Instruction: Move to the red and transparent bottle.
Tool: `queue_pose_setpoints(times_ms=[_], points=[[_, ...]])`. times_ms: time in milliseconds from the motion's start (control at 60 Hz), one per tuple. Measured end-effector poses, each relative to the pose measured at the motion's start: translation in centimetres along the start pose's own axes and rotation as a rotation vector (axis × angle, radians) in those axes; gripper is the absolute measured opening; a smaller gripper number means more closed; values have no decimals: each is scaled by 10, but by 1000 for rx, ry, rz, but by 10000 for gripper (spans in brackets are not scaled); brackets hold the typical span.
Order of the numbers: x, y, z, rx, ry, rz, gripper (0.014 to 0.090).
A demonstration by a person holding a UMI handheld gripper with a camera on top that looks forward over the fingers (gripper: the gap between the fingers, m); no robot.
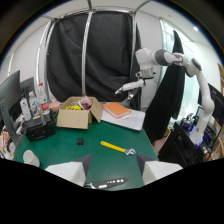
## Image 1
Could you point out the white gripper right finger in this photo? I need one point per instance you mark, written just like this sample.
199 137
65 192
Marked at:
156 170

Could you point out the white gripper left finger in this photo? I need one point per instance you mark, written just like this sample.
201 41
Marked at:
70 170

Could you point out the yellow label transparent bottle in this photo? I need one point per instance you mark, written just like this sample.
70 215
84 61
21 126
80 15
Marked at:
33 104

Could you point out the white plastic bottle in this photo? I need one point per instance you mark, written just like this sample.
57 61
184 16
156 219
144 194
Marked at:
25 109

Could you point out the red label transparent bottle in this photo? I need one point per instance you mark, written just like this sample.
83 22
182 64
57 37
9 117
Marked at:
43 99

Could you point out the small black block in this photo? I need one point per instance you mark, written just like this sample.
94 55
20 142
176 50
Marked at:
80 141

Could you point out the black side desk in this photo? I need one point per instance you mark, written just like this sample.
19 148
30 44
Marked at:
181 146

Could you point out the black kitchen knife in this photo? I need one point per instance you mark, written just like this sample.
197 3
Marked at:
107 183

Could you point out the white cup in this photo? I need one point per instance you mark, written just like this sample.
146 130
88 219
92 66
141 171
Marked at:
30 158

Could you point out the yellow adjustable wrench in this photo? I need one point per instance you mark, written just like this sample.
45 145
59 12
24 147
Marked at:
115 147

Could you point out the black equipment case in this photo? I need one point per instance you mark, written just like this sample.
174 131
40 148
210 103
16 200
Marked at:
40 126

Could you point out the open cardboard box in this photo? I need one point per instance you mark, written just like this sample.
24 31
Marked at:
78 115

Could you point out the white laptop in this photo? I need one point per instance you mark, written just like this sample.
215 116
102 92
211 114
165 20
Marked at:
128 120

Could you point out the pink bowl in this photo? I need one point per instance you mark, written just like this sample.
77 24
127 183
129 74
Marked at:
54 106

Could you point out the black hanging cloth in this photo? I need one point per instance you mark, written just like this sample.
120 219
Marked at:
168 103

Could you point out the orange book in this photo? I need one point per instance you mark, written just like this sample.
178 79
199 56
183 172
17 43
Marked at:
116 109

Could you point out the black monitor by robot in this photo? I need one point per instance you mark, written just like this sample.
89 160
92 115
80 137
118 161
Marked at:
215 103

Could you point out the black computer monitor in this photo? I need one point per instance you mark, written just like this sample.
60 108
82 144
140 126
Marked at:
10 100

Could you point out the black curtain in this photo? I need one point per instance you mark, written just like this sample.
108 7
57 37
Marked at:
106 56

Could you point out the metal frame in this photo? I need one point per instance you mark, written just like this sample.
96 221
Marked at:
86 50

